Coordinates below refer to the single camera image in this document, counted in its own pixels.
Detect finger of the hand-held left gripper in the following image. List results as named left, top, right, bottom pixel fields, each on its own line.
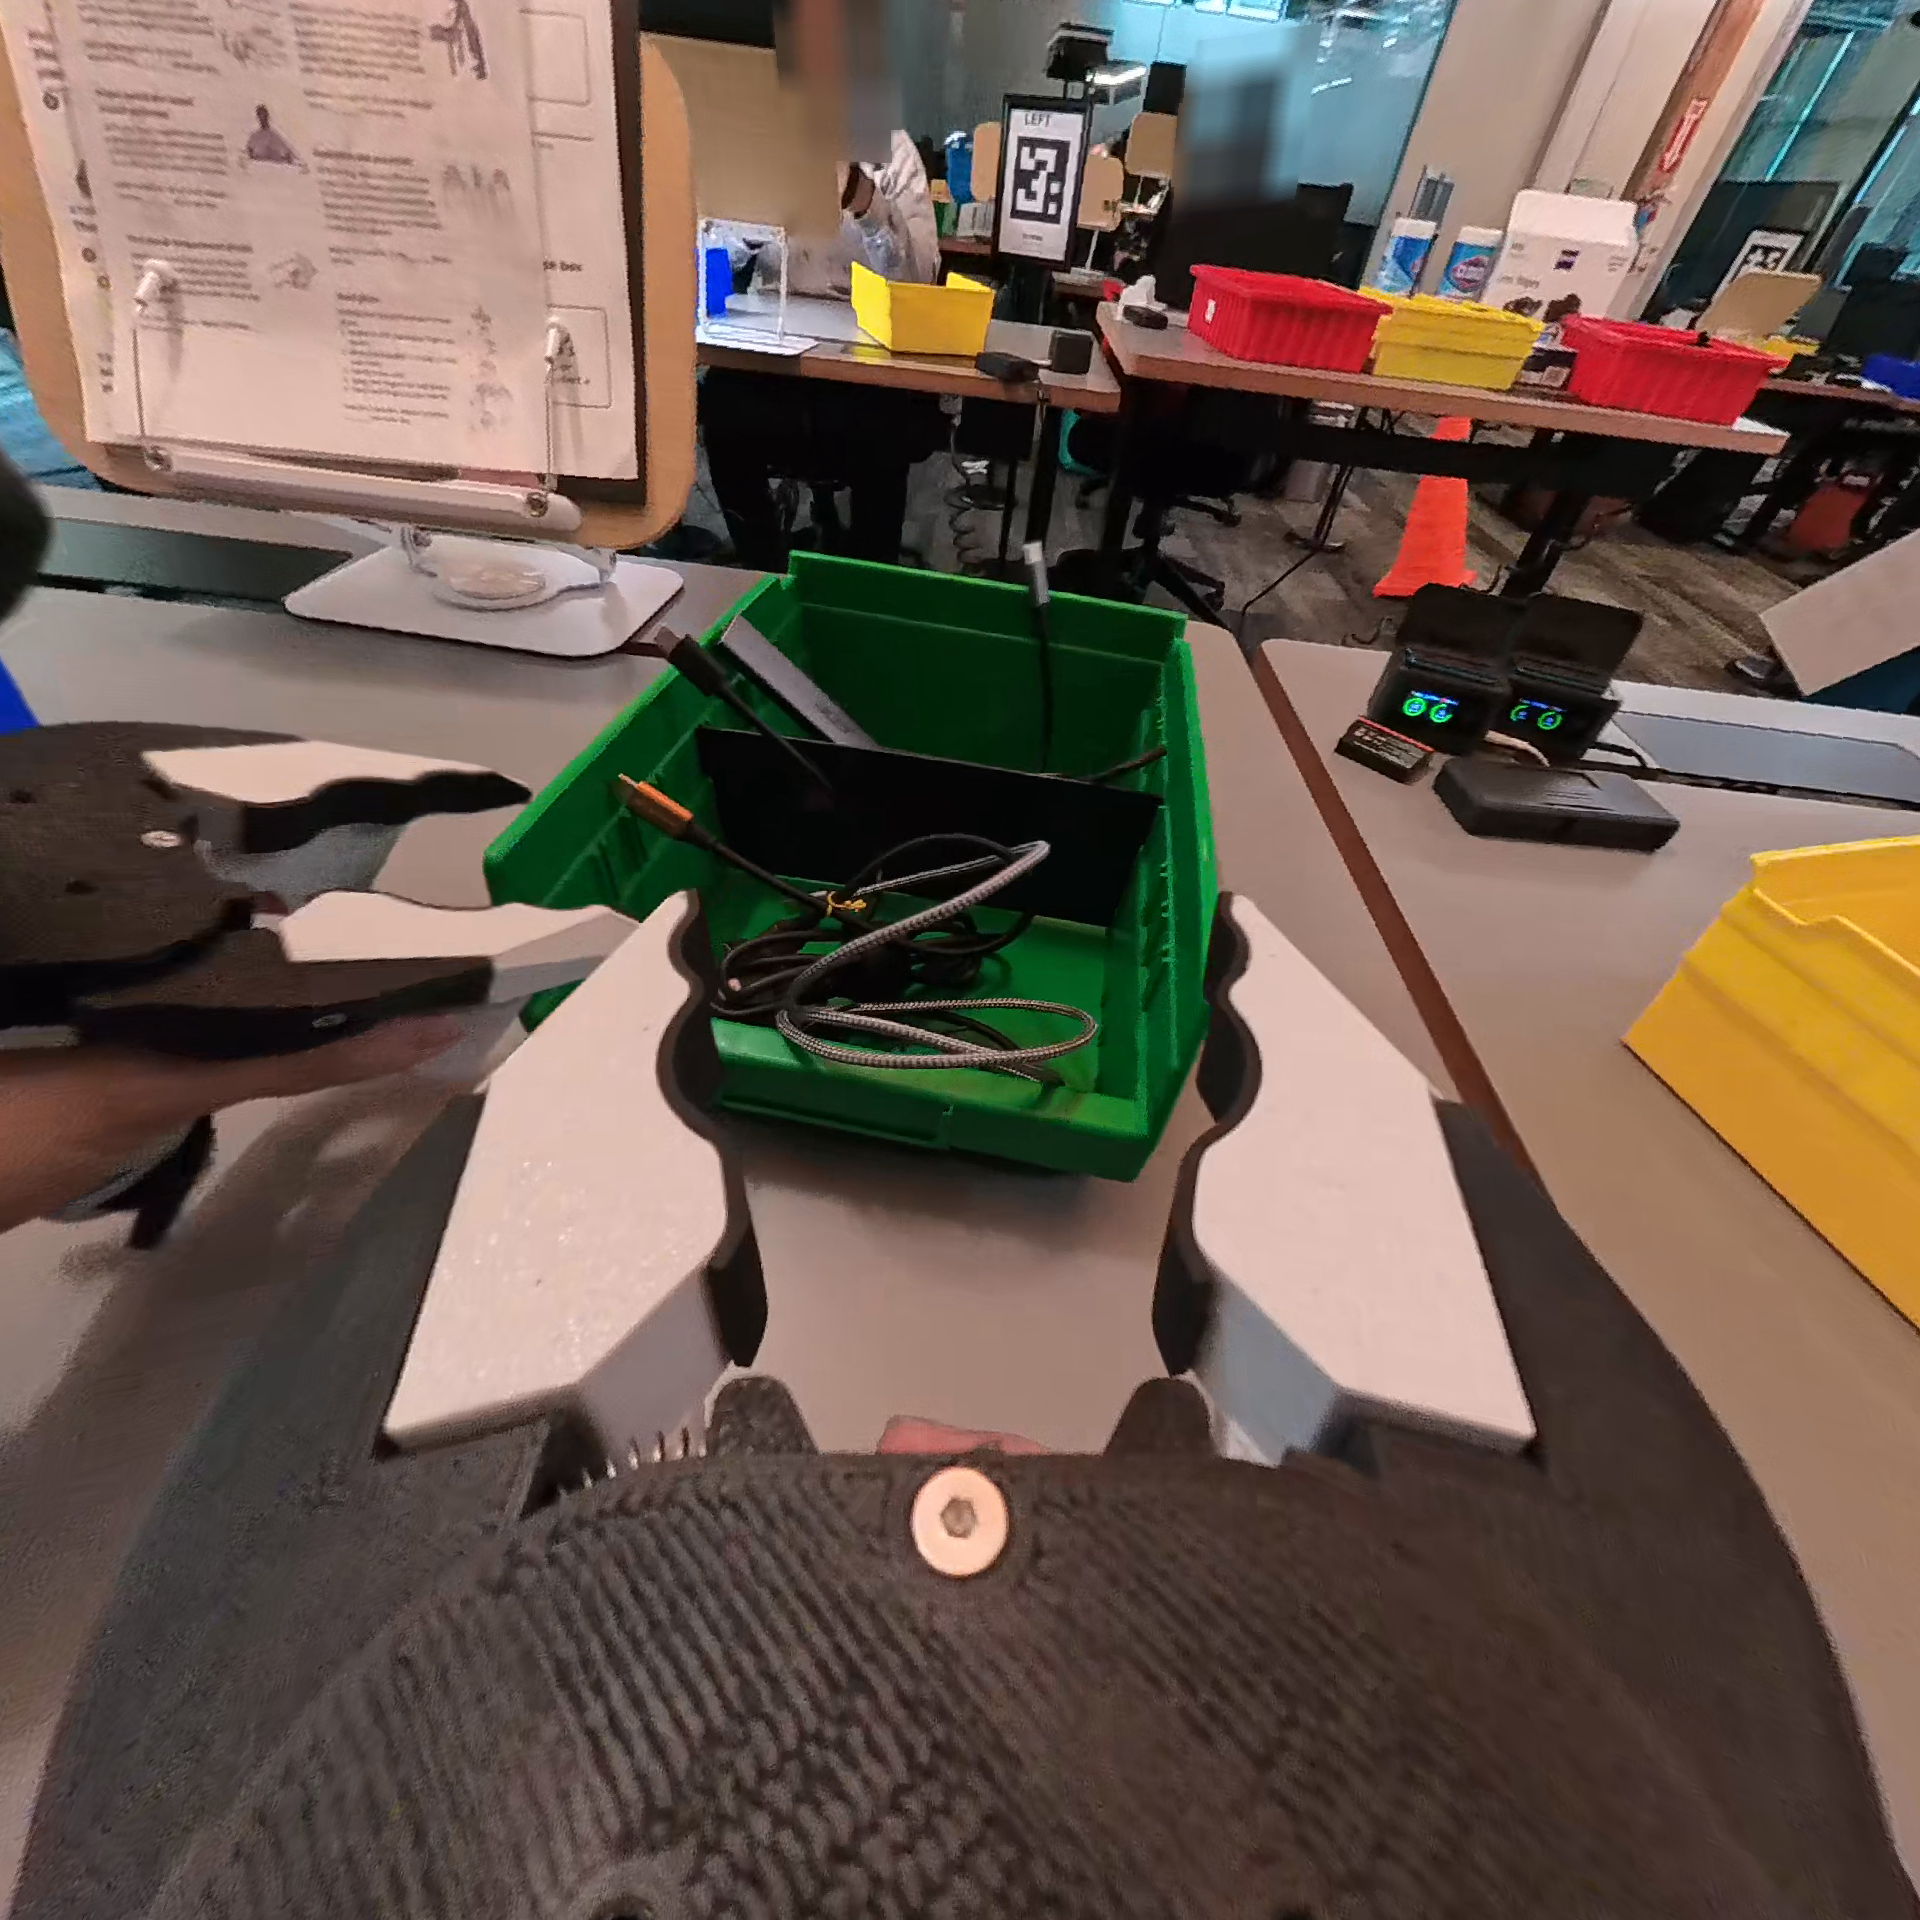
left=139, top=734, right=537, bottom=857
left=274, top=895, right=645, bottom=1094

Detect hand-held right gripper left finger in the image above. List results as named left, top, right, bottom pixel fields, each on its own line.
left=377, top=895, right=767, bottom=1457

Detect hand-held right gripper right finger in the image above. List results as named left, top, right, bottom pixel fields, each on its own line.
left=1152, top=895, right=1542, bottom=1468

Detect braided cable orange connector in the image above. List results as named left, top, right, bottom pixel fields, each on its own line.
left=613, top=771, right=992, bottom=1022

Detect black cable brown plug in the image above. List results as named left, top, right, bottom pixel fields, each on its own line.
left=652, top=627, right=833, bottom=792

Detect grey usb hub small logo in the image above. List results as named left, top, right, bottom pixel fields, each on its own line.
left=719, top=618, right=881, bottom=752

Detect grey braided cable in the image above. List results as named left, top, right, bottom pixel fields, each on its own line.
left=719, top=836, right=1102, bottom=1085

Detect green plastic bin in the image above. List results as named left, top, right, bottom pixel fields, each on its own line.
left=483, top=550, right=1223, bottom=1181

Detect background wooden desk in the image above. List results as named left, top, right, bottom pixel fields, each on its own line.
left=1097, top=299, right=1794, bottom=602
left=699, top=291, right=1126, bottom=572

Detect person's left hand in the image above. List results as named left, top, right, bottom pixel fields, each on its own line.
left=0, top=1020, right=466, bottom=1232

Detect black flat panel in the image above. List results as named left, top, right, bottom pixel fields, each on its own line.
left=34, top=514, right=377, bottom=602
left=1611, top=705, right=1920, bottom=801

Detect black flat case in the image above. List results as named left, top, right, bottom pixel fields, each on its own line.
left=1433, top=752, right=1681, bottom=857

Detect black battery red stripe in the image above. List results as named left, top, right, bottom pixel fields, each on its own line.
left=1329, top=719, right=1445, bottom=787

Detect laminated printed sheet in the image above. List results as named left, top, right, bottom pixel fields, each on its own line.
left=0, top=0, right=554, bottom=459

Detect yellow plastic bin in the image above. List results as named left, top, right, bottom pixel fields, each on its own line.
left=849, top=261, right=1000, bottom=358
left=1370, top=291, right=1545, bottom=394
left=1621, top=836, right=1920, bottom=1329

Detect black bin divider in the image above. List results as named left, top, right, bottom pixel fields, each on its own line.
left=693, top=727, right=1167, bottom=930

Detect black charging case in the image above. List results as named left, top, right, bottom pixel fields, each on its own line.
left=1370, top=580, right=1521, bottom=752
left=1499, top=597, right=1647, bottom=769

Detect white printed instruction sheet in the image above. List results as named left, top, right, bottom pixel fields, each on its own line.
left=513, top=0, right=645, bottom=485

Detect black office chair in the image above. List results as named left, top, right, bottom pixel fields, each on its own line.
left=1048, top=497, right=1249, bottom=607

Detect orange traffic cone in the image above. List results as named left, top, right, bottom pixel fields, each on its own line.
left=1372, top=416, right=1481, bottom=602

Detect clear acrylic stand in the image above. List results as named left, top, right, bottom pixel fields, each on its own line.
left=699, top=217, right=790, bottom=343

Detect grey tilted panel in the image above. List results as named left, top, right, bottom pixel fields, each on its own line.
left=1758, top=532, right=1920, bottom=700

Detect red plastic bin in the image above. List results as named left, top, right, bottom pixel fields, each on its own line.
left=1559, top=316, right=1791, bottom=430
left=1186, top=267, right=1394, bottom=372

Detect black and white tag sign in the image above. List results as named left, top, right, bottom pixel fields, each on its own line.
left=994, top=88, right=1097, bottom=268

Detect white cardboard box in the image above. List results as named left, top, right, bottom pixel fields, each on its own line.
left=1499, top=186, right=1642, bottom=320

